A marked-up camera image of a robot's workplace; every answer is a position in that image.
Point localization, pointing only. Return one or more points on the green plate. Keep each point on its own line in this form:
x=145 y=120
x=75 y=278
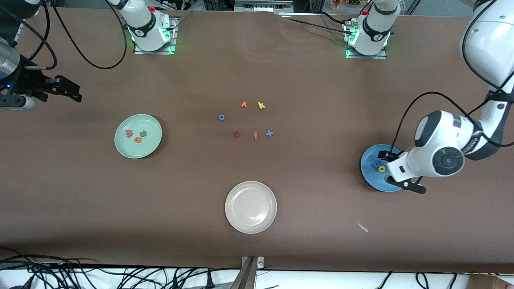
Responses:
x=138 y=150

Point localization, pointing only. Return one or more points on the grey metal equipment box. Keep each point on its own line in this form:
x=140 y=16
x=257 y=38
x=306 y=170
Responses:
x=263 y=5

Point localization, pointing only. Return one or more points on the blue plate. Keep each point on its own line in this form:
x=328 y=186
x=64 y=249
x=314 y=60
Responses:
x=367 y=172

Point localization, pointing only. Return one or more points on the silver table bracket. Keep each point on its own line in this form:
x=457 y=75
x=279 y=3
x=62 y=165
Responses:
x=260 y=263

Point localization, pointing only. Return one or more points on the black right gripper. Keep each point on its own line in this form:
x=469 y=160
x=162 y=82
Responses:
x=27 y=82

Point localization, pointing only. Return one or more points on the white tape scrap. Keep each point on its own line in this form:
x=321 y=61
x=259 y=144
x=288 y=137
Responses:
x=362 y=227

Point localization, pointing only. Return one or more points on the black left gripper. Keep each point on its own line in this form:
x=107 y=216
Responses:
x=386 y=155

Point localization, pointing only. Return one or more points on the beige plate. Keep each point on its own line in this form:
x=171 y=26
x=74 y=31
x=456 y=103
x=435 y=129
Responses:
x=251 y=207

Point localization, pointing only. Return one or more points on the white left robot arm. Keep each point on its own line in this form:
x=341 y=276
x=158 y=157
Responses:
x=486 y=40

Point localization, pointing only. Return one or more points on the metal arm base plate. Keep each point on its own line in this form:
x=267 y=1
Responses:
x=381 y=56
x=172 y=44

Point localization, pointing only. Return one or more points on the grey support beam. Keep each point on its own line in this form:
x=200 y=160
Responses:
x=245 y=277

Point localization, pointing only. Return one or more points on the cardboard box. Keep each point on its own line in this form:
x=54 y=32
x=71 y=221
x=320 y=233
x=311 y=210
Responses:
x=492 y=282

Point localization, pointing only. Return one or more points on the colourful toy pile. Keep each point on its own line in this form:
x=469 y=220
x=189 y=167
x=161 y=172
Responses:
x=345 y=4

